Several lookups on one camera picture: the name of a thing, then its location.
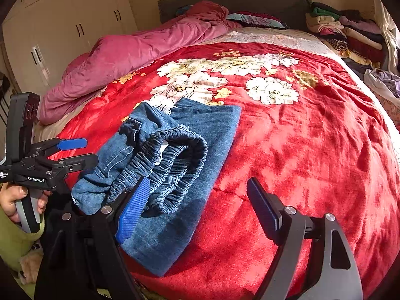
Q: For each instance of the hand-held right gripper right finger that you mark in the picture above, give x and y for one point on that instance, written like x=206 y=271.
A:
x=262 y=206

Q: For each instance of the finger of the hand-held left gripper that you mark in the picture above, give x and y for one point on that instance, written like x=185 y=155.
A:
x=73 y=143
x=81 y=162

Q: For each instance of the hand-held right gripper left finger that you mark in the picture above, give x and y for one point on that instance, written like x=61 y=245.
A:
x=134 y=212

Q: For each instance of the blue denim pants lace trim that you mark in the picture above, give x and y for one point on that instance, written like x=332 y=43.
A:
x=193 y=137

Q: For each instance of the person's left forearm green sleeve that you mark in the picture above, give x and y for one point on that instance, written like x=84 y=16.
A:
x=15 y=243

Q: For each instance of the person's left hand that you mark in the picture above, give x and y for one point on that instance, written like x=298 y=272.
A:
x=7 y=200

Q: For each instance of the red floral blanket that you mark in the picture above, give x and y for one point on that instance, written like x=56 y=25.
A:
x=297 y=162

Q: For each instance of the beige fuzzy cloth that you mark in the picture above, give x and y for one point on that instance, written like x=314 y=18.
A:
x=31 y=265

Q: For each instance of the pink quilt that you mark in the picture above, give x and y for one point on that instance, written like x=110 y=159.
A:
x=131 y=56

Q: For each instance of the cream wardrobe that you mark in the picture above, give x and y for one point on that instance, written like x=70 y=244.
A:
x=62 y=22

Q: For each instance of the purple and white clothes heap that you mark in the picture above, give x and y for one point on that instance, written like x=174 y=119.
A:
x=384 y=82

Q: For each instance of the patterned pillow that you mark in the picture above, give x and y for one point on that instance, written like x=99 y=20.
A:
x=256 y=20

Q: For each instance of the pile of folded clothes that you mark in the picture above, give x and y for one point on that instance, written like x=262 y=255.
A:
x=350 y=34

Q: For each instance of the dark grey headboard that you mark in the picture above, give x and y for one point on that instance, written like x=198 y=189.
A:
x=250 y=0

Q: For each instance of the cream curtain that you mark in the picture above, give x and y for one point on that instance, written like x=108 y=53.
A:
x=389 y=28

